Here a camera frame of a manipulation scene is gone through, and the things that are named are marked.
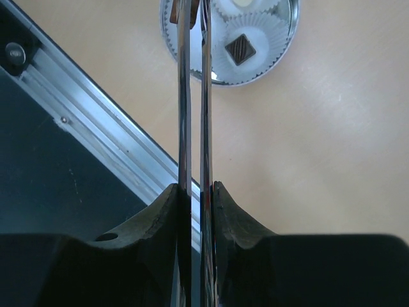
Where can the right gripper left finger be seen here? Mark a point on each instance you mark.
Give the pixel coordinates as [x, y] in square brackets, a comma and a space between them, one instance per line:
[131, 265]

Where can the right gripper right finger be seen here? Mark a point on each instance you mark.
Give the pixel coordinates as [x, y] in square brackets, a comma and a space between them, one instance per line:
[257, 267]

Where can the dark square chocolate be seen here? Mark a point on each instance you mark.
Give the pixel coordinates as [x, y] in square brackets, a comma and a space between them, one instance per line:
[240, 49]

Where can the silver metal tongs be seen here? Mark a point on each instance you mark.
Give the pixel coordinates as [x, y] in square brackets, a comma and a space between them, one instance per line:
[198, 282]

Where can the striped brown bar chocolate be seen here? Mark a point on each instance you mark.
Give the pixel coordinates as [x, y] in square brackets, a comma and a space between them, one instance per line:
[174, 11]

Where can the white oval chocolate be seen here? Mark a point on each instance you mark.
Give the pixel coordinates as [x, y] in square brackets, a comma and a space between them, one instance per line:
[242, 3]

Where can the white paper cup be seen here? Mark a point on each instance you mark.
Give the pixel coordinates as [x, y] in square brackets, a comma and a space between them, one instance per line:
[252, 44]
[228, 9]
[204, 19]

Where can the round silver tin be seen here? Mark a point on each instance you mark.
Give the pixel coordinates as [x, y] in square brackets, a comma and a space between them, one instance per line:
[286, 10]

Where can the aluminium mounting rail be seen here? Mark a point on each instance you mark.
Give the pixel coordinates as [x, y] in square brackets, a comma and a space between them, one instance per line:
[82, 127]

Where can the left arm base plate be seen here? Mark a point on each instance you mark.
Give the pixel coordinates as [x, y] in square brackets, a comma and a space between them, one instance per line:
[18, 46]

